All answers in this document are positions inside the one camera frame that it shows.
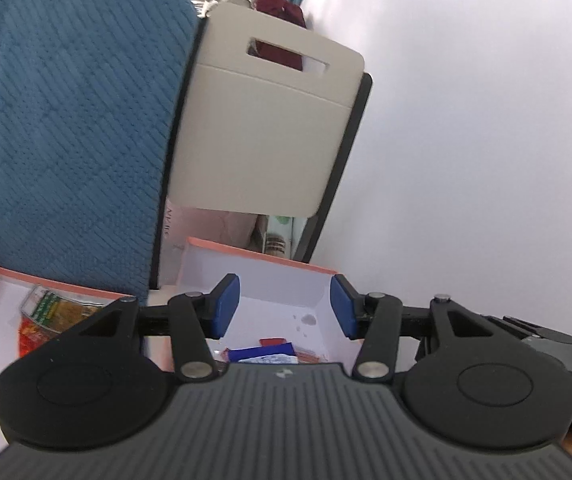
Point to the dark blue snack packet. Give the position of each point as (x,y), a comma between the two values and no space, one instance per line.
(256,351)

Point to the dark red cloth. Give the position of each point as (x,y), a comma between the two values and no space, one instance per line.
(281,10)

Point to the red striped snack packet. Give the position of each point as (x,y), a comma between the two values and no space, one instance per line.
(311,357)

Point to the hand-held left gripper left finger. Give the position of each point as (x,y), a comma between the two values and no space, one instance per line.
(226,305)

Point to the orange green snack packet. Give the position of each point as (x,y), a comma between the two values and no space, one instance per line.
(61,312)

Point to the small red snack packet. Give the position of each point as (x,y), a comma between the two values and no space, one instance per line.
(273,341)

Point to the white light blue snack packet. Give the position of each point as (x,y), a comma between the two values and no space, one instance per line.
(271,360)

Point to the green printed box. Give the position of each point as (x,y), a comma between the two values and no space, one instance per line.
(278,240)

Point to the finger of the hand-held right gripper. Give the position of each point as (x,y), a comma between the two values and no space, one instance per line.
(546,335)

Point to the beige plastic storage bin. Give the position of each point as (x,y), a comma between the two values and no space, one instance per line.
(256,150)

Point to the orange cardboard box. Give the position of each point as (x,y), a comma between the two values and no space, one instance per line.
(276,280)

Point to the large blue quilted cushion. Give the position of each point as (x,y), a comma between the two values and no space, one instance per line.
(76,135)

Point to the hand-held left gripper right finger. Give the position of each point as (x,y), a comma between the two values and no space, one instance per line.
(343,307)

